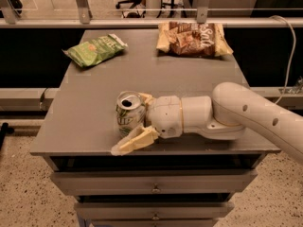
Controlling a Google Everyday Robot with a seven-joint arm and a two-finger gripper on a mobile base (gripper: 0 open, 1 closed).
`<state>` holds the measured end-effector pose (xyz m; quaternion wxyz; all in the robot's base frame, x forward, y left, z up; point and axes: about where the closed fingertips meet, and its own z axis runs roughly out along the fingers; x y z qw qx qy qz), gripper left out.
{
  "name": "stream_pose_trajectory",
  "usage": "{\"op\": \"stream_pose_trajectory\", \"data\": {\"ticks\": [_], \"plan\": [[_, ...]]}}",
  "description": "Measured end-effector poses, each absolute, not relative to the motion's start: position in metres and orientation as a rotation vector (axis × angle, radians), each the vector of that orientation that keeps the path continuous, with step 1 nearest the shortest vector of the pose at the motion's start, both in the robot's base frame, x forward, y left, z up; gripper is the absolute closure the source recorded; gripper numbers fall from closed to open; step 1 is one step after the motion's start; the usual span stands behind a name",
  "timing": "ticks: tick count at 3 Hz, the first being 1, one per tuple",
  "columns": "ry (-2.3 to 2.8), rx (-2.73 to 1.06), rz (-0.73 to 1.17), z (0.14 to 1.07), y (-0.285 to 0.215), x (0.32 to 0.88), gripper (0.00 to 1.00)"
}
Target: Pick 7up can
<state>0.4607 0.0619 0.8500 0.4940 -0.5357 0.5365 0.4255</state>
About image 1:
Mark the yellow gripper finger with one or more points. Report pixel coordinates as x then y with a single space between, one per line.
147 98
139 137

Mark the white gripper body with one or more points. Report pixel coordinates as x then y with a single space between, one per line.
165 114

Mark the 7up soda can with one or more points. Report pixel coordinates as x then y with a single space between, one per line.
130 111

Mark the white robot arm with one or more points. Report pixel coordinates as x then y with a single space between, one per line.
224 115

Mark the grey drawer cabinet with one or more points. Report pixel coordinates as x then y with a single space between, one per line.
80 127

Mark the green chip bag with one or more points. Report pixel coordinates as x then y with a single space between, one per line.
95 51

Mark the grey drawer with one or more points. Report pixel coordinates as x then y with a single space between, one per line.
95 183
153 210

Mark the brown and yellow snack bag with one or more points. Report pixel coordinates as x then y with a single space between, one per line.
193 39

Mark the top grey drawer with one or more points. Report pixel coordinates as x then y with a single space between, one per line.
95 183

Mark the metal railing frame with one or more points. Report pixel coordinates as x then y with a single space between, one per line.
117 13

